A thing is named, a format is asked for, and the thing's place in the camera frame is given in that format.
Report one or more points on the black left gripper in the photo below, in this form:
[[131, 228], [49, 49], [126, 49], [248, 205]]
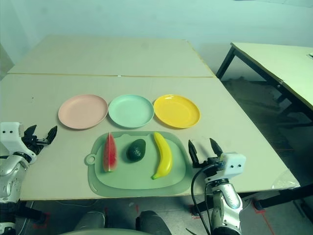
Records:
[[34, 144]]

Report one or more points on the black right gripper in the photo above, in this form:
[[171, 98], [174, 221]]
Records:
[[209, 164]]

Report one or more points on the yellow banana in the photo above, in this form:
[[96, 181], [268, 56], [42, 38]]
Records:
[[164, 156]]

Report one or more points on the dark green avocado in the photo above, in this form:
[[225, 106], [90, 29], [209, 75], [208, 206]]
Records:
[[135, 151]]

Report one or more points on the red watermelon slice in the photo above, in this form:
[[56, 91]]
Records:
[[110, 156]]

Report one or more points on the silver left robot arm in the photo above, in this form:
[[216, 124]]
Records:
[[9, 176]]

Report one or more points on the pink round plate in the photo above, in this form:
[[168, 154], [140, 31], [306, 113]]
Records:
[[83, 111]]

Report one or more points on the yellow round plate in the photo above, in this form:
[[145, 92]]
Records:
[[176, 111]]

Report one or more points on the green silicone cutting mat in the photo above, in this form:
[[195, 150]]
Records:
[[141, 176]]

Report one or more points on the mint green round plate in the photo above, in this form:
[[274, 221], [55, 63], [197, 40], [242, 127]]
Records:
[[131, 110]]

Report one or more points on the clear plastic bag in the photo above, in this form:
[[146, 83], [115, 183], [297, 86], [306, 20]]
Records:
[[284, 180]]

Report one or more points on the grey robot right leg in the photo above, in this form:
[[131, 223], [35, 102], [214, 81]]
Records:
[[152, 222]]

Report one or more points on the grey robot leg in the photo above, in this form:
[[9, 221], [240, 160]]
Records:
[[91, 220], [152, 222]]

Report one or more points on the grey robot left leg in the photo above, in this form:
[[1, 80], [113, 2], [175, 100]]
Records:
[[91, 220]]

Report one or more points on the black-framed side table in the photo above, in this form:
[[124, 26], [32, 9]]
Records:
[[276, 63]]

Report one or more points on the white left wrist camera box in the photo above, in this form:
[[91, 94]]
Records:
[[11, 139]]

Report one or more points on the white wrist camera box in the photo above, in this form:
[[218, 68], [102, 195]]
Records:
[[11, 139], [233, 164]]

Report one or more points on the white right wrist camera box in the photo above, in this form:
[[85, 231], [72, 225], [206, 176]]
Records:
[[233, 164]]

